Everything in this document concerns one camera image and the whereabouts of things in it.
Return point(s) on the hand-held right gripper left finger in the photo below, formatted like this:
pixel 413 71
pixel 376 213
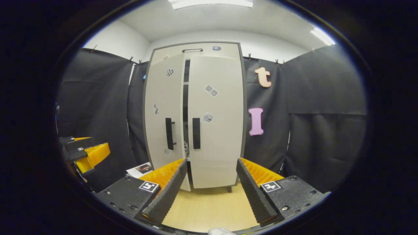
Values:
pixel 166 195

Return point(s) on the photo cover book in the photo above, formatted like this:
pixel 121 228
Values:
pixel 140 169

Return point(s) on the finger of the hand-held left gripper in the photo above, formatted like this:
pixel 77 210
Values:
pixel 96 153
pixel 80 143

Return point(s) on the ceiling light panel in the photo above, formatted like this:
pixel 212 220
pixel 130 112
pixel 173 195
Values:
pixel 322 36
pixel 210 3

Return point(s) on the black backdrop cloth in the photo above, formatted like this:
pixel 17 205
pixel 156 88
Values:
pixel 326 130
pixel 98 104

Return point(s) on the white cabinet door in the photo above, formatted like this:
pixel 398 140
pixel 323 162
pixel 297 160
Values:
pixel 160 94
pixel 222 147

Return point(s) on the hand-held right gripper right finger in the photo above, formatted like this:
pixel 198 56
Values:
pixel 254 195

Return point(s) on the white shoe cabinet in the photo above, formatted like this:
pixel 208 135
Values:
pixel 196 45

